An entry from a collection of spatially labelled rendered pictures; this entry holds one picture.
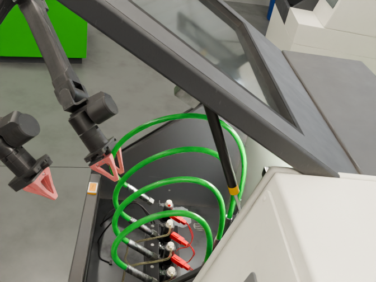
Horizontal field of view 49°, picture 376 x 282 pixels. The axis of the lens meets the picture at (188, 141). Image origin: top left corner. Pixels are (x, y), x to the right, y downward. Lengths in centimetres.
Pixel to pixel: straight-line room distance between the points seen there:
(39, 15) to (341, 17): 293
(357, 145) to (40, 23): 90
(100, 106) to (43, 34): 30
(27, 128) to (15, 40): 350
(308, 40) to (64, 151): 224
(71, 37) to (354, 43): 268
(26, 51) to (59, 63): 330
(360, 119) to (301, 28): 274
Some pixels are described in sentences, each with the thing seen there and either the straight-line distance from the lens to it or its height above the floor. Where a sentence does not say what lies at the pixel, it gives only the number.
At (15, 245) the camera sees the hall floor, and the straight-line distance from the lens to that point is 261.
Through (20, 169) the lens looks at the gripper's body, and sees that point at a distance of 103.
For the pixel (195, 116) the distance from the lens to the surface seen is 104.
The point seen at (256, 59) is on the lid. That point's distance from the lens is 105.
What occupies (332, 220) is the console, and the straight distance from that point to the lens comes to 65.
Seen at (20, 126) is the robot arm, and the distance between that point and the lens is 96.
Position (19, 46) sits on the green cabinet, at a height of 19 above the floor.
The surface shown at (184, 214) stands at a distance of 91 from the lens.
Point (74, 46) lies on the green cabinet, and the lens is 449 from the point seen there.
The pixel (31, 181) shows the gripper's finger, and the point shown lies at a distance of 103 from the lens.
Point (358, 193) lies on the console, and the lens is 73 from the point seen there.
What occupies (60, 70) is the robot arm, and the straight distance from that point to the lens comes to 118.
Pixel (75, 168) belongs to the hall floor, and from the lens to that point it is 310.
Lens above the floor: 194
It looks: 33 degrees down
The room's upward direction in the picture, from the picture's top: 12 degrees clockwise
